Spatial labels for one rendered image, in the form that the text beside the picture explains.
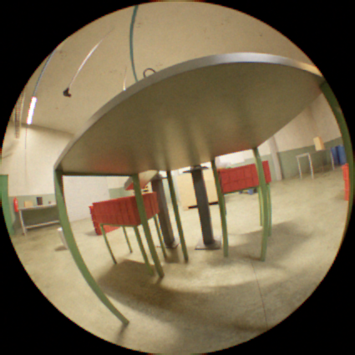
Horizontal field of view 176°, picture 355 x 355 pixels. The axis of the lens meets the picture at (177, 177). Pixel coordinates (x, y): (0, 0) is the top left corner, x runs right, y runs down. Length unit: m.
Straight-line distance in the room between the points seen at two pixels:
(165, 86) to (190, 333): 0.93
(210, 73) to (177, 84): 0.05
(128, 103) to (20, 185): 5.67
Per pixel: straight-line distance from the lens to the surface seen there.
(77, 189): 6.10
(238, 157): 5.43
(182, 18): 3.53
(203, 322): 0.84
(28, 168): 5.87
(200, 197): 1.26
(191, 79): 0.18
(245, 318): 0.84
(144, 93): 0.19
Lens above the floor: 0.78
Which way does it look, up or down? 4 degrees up
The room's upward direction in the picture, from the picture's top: 11 degrees counter-clockwise
